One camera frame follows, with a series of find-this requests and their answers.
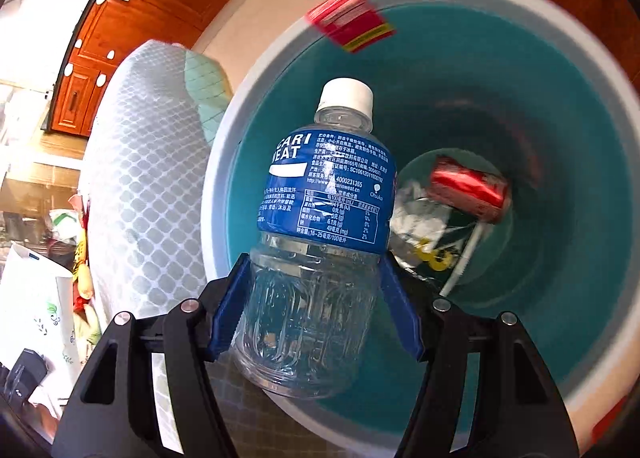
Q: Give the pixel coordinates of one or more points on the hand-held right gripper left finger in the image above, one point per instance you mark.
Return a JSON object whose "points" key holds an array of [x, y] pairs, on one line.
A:
{"points": [[230, 308]]}

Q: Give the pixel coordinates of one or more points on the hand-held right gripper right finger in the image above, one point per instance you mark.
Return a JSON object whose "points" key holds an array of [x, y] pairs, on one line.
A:
{"points": [[400, 308]]}

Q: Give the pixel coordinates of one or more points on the clear bottle with blue label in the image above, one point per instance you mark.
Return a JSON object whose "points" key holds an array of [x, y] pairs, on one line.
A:
{"points": [[325, 188]]}

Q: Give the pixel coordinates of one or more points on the white bin with teal inside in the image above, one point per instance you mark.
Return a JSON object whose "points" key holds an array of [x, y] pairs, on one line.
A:
{"points": [[500, 88]]}

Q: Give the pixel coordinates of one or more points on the white paper bag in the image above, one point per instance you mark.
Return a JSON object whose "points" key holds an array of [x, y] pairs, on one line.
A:
{"points": [[35, 298]]}

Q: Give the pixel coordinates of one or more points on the crumpled silver black wrapper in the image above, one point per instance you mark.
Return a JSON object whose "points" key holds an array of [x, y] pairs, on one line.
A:
{"points": [[415, 223]]}

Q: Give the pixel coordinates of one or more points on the white straw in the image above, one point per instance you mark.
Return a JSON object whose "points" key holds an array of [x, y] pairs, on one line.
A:
{"points": [[472, 248]]}

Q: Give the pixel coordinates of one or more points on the red drink can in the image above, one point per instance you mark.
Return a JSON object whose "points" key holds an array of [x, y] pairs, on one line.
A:
{"points": [[470, 188]]}

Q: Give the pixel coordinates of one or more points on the white quilted table cover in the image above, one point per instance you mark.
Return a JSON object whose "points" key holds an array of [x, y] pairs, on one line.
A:
{"points": [[145, 188]]}

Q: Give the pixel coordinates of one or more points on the white and green sack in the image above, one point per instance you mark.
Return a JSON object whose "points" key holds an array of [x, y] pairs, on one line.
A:
{"points": [[62, 223]]}

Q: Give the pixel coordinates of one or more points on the green quilted cloth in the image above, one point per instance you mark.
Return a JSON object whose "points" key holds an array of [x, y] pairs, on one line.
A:
{"points": [[205, 88]]}

